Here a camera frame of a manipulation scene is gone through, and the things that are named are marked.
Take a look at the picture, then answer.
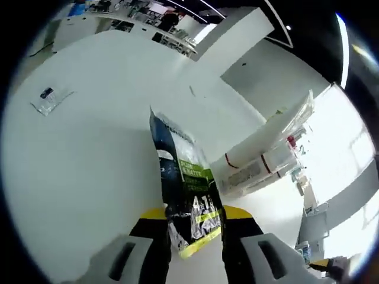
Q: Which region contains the white skincare tube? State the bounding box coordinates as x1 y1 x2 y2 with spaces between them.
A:
211 89 315 170

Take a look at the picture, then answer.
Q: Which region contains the green and dark sachet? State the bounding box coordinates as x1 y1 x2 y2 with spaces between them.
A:
149 105 224 261

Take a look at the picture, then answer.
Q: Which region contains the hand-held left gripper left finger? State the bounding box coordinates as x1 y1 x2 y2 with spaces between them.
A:
67 207 173 284

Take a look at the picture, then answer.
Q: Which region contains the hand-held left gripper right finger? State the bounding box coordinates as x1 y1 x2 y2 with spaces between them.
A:
220 205 322 284

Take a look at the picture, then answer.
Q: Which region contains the small clear plastic packet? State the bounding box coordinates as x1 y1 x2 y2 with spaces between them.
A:
30 86 75 117

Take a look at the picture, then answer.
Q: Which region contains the white column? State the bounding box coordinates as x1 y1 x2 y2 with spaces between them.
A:
195 7 277 63

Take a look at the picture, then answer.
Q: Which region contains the small white skincare pump bottle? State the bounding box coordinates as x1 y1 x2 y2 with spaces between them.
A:
213 150 264 179

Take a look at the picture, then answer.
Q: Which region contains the long white counter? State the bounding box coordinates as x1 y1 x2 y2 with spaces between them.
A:
53 0 200 57

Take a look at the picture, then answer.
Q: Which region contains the white skincare bottle red collar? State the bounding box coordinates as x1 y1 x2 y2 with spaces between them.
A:
220 144 298 196

